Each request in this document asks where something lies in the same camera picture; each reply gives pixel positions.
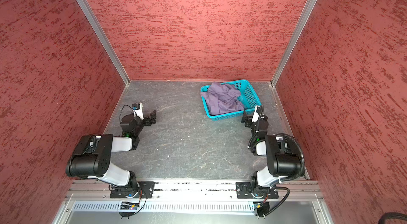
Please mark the right connector board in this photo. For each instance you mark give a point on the right connector board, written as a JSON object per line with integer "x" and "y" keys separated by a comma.
{"x": 261, "y": 209}

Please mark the purple trousers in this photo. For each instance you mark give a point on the purple trousers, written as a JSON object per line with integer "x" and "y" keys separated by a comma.
{"x": 222, "y": 99}

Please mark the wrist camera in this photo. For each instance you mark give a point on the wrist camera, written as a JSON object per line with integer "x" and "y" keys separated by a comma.
{"x": 138, "y": 110}
{"x": 257, "y": 113}

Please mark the aluminium front rail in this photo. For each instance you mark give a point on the aluminium front rail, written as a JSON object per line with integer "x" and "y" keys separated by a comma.
{"x": 190, "y": 190}

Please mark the white slotted cable duct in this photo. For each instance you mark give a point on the white slotted cable duct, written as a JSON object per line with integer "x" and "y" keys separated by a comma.
{"x": 167, "y": 206}

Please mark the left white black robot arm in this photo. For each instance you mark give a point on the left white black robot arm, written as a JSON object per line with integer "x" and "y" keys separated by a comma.
{"x": 91, "y": 158}

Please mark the left connector board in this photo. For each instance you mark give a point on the left connector board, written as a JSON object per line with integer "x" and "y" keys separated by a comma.
{"x": 128, "y": 206}

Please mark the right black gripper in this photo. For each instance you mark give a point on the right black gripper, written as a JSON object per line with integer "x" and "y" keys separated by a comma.
{"x": 250, "y": 120}

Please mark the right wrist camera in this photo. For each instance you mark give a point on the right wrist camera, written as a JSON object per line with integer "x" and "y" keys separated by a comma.
{"x": 257, "y": 113}

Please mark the right aluminium corner post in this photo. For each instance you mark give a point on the right aluminium corner post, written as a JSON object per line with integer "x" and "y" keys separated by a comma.
{"x": 300, "y": 25}

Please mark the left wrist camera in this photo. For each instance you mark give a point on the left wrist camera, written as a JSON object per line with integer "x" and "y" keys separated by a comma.
{"x": 138, "y": 110}

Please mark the left aluminium corner post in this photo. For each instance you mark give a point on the left aluminium corner post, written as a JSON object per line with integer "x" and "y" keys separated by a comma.
{"x": 98, "y": 30}

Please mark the connector board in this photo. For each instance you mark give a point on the connector board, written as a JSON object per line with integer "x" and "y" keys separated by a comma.
{"x": 128, "y": 206}
{"x": 261, "y": 209}

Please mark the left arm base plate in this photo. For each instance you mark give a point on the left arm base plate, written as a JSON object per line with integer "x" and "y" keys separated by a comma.
{"x": 142, "y": 189}

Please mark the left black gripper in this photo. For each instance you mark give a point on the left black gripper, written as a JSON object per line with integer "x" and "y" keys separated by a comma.
{"x": 146, "y": 120}

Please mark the aluminium corner post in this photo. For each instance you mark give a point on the aluminium corner post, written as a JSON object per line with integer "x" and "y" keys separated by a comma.
{"x": 98, "y": 30}
{"x": 300, "y": 25}

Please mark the teal plastic basket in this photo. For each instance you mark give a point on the teal plastic basket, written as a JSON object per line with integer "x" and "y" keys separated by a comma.
{"x": 248, "y": 97}

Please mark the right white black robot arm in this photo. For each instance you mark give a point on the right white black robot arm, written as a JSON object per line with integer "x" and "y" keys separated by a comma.
{"x": 285, "y": 159}

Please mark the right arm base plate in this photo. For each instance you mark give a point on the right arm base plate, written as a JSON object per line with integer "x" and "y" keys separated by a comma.
{"x": 245, "y": 190}

